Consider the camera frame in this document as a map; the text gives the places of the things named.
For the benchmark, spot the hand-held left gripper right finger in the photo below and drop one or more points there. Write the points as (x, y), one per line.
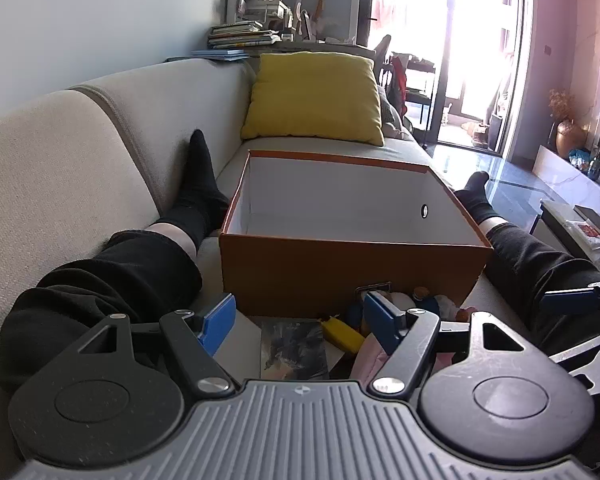
(382, 325)

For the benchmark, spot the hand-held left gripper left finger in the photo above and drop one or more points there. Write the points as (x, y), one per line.
(220, 322)

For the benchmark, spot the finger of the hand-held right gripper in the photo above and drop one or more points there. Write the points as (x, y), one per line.
(590, 347)
(570, 301)

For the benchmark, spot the pink quilted pouch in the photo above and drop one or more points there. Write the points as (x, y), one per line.
(367, 362)

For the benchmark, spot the yellow small object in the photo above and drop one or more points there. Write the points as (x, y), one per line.
(342, 337)

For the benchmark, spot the red panda plush toy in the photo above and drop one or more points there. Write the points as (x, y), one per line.
(442, 305)

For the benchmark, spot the black slim box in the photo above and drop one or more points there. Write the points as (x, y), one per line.
(292, 350)

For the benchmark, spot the orange cardboard box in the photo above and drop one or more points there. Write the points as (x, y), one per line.
(290, 280)

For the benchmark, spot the person's right leg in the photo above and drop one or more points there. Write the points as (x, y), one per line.
(530, 265)

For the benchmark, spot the person's leg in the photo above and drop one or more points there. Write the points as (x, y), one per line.
(530, 265)
(105, 280)

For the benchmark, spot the coffee table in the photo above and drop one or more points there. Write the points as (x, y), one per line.
(560, 220)

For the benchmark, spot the person's left leg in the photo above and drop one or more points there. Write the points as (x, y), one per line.
(105, 280)

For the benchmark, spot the white low cabinet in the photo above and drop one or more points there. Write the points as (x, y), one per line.
(555, 167)

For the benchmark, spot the blue plastic bag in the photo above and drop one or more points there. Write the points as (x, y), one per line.
(579, 157)

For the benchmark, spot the copper vase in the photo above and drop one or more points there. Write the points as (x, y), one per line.
(571, 139)

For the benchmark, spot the grey cushion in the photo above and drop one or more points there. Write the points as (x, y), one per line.
(391, 110)

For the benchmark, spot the beige sofa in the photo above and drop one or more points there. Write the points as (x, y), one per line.
(55, 150)

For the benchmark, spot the black metal rack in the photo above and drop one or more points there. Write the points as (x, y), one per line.
(425, 90)

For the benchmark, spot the yellow pillow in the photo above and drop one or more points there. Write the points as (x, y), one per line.
(310, 95)

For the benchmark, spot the red jacket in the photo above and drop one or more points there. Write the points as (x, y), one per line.
(399, 82)

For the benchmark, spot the blue folder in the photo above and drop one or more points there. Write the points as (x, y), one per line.
(220, 54)

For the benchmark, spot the glass balcony door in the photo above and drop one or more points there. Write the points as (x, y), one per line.
(460, 50)

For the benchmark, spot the stack of books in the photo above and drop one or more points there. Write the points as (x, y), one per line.
(240, 35)

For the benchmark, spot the desk organizer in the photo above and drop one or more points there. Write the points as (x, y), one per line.
(265, 7)

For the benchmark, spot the white desk lamp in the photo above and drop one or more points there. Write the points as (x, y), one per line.
(302, 5)

